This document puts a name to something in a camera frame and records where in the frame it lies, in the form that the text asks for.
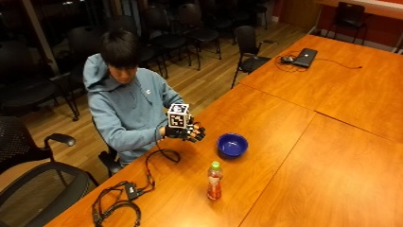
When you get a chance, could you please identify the black mesh-back armchair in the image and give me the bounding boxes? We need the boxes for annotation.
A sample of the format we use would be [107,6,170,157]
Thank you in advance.
[0,115,77,175]

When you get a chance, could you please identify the black chair by wall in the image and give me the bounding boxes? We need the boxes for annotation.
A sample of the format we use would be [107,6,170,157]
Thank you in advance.
[326,1,370,46]

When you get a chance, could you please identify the white marker cube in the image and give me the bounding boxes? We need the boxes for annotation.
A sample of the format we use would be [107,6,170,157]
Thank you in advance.
[166,103,192,130]

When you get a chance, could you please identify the row of black chairs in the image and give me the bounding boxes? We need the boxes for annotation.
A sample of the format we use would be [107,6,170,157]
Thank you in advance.
[0,0,270,122]

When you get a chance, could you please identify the black laptop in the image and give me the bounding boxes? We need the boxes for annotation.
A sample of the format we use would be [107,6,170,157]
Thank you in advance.
[293,47,319,68]

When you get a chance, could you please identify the red drink bottle green cap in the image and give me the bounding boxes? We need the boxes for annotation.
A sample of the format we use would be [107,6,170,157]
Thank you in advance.
[205,161,225,201]

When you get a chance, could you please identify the thin black cable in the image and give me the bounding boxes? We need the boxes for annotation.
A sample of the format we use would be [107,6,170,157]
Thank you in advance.
[274,51,365,74]

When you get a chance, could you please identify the black mesh office chair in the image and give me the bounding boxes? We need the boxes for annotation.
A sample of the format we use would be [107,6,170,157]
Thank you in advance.
[0,161,101,227]

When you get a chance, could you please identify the small black adapter box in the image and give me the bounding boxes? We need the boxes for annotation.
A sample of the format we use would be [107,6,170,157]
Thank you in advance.
[124,182,143,201]

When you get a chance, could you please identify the the person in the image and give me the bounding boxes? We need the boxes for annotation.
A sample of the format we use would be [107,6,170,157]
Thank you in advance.
[83,29,186,168]

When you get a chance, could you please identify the blue bowl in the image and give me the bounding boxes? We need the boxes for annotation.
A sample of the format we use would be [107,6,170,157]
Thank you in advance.
[216,132,249,158]

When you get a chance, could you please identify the black office chair with armrests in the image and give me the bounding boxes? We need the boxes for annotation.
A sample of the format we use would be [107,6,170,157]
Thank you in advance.
[229,25,278,90]

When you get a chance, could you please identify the person's black chair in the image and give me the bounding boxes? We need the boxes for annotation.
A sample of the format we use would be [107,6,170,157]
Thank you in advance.
[91,116,125,178]

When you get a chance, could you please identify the black glove cable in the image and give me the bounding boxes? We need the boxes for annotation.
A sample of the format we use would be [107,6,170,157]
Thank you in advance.
[91,126,182,227]

